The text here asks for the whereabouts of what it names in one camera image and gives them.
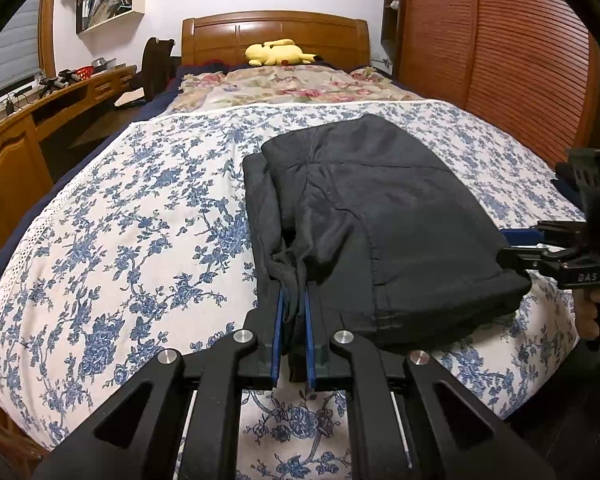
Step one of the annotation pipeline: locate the pink floral beige quilt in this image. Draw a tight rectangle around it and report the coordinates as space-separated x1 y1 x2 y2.
166 64 419 114

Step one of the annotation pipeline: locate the blue floral white bedsheet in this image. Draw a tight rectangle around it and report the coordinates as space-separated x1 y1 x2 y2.
0 100 581 479

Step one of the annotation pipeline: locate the person right hand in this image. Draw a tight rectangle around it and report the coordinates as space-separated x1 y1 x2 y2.
572 287 600 340

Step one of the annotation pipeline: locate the wooden louvered wardrobe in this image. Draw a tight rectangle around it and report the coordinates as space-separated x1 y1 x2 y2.
381 0 600 165

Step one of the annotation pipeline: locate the black zip jacket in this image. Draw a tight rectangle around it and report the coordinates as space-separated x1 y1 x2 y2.
242 115 531 353

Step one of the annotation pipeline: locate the wooden headboard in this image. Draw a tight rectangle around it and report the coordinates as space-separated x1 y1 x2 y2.
181 10 370 72

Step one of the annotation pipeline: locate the red basket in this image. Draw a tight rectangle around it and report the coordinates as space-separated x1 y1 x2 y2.
74 65 95 81

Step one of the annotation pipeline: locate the yellow plush toy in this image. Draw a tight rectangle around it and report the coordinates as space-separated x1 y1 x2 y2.
245 39 315 66

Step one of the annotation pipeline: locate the wooden desk cabinet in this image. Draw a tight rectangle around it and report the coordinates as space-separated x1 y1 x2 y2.
0 65 136 249

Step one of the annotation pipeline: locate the grey window blind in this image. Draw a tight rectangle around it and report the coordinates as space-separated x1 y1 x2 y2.
0 0 40 94

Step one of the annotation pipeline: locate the dark wooden chair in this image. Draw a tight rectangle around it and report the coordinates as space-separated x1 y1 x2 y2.
114 37 175 108

